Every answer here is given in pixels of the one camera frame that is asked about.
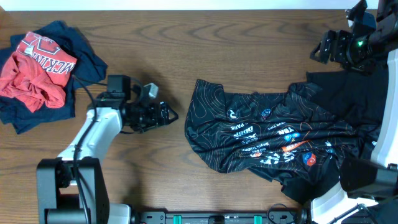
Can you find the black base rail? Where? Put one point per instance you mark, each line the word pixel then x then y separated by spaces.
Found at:
pixel 276 214

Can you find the red printed t-shirt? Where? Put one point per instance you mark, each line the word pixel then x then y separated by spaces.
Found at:
pixel 37 72

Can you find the black printed cycling jersey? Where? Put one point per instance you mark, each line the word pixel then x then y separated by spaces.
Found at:
pixel 234 131

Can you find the plain black shirt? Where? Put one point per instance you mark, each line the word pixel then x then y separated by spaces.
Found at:
pixel 331 117

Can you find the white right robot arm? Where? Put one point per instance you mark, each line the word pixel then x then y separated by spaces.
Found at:
pixel 364 182

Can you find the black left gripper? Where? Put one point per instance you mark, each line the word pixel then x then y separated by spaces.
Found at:
pixel 161 115

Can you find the navy blue t-shirt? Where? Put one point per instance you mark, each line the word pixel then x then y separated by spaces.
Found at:
pixel 89 68

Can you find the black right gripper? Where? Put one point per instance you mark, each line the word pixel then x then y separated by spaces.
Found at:
pixel 343 38

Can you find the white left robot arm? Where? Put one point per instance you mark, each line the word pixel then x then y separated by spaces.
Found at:
pixel 71 187

